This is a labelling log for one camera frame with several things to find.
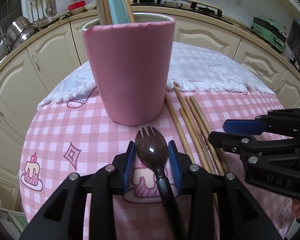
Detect dark spork black handle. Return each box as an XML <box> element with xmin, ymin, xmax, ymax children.
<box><xmin>135</xmin><ymin>126</ymin><xmax>187</xmax><ymax>239</ymax></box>

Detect right hand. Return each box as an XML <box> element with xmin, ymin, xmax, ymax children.
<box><xmin>292</xmin><ymin>199</ymin><xmax>300</xmax><ymax>223</ymax></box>

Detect pink checkered tablecloth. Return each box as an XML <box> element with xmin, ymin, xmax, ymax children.
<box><xmin>19</xmin><ymin>89</ymin><xmax>295</xmax><ymax>239</ymax></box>

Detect green appliance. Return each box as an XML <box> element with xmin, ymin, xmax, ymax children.
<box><xmin>250</xmin><ymin>15</ymin><xmax>288</xmax><ymax>53</ymax></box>

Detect black gas stove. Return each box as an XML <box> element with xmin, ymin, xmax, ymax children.
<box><xmin>129</xmin><ymin>0</ymin><xmax>237</xmax><ymax>24</ymax></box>

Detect pink utensil cup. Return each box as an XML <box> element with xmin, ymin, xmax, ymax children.
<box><xmin>82</xmin><ymin>12</ymin><xmax>175</xmax><ymax>126</ymax></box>

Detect cream lower cabinets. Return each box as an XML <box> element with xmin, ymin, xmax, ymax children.
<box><xmin>0</xmin><ymin>9</ymin><xmax>300</xmax><ymax>211</ymax></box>

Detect light blue knife sheath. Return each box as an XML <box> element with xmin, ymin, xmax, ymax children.
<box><xmin>107</xmin><ymin>0</ymin><xmax>131</xmax><ymax>24</ymax></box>

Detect stainless steel pots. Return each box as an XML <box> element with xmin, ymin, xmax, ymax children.
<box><xmin>4</xmin><ymin>16</ymin><xmax>39</xmax><ymax>51</ymax></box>

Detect white bowl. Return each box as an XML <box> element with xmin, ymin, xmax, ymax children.
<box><xmin>84</xmin><ymin>2</ymin><xmax>96</xmax><ymax>10</ymax></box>

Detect red box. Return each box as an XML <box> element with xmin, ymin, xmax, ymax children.
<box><xmin>68</xmin><ymin>1</ymin><xmax>85</xmax><ymax>10</ymax></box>

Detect hanging utensil rack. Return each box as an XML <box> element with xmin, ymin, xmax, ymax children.
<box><xmin>28</xmin><ymin>0</ymin><xmax>58</xmax><ymax>28</ymax></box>

